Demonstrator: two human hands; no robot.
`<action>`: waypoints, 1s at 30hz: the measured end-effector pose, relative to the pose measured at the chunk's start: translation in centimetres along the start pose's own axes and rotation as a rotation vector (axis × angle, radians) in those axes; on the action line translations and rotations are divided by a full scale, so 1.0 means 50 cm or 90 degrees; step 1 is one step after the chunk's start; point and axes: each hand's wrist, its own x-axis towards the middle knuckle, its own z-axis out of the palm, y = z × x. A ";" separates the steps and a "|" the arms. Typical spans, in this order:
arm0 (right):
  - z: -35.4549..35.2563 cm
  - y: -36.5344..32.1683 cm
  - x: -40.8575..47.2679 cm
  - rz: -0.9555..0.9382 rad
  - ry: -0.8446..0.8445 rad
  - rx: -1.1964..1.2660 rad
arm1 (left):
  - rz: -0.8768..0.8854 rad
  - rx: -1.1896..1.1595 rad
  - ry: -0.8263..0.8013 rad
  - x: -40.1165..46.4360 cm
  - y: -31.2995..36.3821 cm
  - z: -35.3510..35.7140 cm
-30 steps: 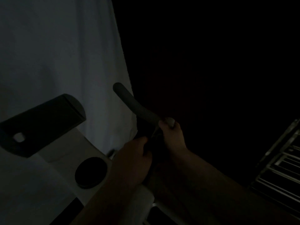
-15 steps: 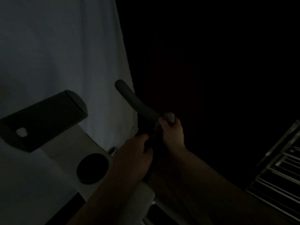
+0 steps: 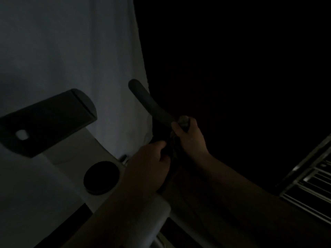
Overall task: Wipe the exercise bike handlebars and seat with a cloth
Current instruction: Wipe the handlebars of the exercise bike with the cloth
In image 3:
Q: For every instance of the person's right hand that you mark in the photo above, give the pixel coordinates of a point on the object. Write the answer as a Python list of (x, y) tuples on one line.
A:
[(194, 142)]

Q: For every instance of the grey white tablet holder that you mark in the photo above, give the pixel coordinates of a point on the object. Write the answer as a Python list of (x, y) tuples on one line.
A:
[(49, 121)]

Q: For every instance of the person's left forearm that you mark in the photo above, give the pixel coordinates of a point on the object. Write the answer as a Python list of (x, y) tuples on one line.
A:
[(103, 224)]

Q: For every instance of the person's left hand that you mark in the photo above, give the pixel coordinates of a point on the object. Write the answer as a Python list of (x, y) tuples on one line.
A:
[(147, 170)]

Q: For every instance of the grey cleaning cloth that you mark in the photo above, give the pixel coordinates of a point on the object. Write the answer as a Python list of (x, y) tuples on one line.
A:
[(183, 120)]

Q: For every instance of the white hanging sheet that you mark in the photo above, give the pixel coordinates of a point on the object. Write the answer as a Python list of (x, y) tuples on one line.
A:
[(51, 49)]

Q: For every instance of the person's right forearm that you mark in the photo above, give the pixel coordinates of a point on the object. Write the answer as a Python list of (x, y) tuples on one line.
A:
[(258, 204)]

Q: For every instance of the metal drying rack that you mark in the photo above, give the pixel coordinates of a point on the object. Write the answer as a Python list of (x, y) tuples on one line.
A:
[(307, 183)]

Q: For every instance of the white exercise bike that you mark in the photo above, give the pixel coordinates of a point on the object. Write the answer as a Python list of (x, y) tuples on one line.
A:
[(77, 157)]

